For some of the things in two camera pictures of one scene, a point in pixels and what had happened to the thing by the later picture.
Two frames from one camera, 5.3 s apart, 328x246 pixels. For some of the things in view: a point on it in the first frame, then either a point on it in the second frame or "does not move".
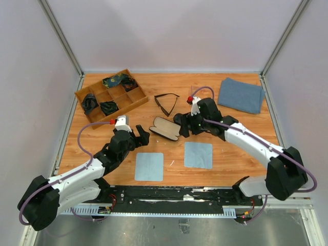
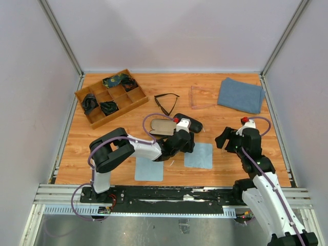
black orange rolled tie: [129, 83] does not move
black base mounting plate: [151, 198] does not move
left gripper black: [144, 135] to [190, 145]
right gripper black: [193, 130] to [221, 139]
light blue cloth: [198, 155] does not move
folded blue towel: [241, 95] does not move
